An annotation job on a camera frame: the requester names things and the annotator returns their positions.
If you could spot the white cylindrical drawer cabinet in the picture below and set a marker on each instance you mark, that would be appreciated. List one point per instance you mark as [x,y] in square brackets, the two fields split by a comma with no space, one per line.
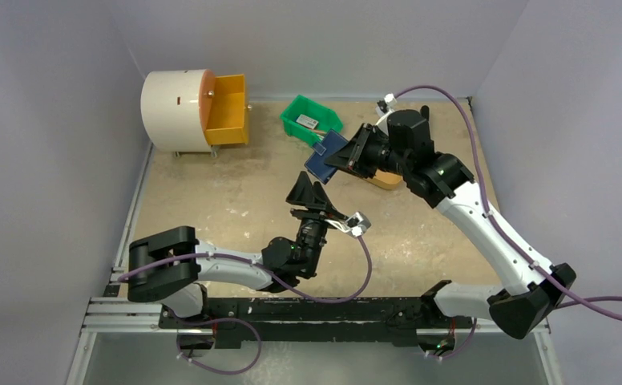
[175,107]

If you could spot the navy blue card holder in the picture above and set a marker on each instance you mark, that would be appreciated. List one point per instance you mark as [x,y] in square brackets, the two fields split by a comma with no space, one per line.
[322,150]

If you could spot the green plastic bin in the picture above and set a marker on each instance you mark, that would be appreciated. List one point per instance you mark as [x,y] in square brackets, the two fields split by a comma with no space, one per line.
[327,119]

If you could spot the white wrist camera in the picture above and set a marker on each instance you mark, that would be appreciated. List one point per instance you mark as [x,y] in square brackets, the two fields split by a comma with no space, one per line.
[384,107]
[357,225]

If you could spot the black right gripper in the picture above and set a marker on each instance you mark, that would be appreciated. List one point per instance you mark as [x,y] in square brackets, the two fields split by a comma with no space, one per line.
[361,150]

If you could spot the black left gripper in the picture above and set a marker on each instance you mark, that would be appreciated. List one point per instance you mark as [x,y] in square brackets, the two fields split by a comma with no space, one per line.
[304,192]

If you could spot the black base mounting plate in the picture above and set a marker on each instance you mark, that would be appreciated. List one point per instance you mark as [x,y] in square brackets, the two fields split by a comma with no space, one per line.
[400,321]

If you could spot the tan oval tray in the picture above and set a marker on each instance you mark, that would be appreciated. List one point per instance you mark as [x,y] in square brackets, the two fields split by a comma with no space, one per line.
[385,180]

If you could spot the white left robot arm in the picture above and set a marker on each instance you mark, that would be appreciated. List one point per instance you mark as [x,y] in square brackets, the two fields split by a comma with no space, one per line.
[172,266]

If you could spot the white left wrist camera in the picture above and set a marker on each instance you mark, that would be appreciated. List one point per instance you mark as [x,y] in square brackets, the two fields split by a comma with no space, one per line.
[357,225]

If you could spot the yellow open drawer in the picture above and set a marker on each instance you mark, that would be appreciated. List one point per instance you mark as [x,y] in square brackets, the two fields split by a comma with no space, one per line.
[228,118]

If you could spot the blue stapler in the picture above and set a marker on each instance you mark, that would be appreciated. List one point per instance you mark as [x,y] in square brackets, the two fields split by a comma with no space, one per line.
[425,112]

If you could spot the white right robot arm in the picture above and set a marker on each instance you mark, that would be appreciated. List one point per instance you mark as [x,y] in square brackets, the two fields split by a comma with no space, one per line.
[531,284]

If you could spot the small box in bin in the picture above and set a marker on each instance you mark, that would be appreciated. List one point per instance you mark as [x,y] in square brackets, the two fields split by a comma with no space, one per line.
[307,122]

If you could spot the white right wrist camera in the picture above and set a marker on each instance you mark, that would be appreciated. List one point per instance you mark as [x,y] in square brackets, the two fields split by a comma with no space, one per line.
[384,107]

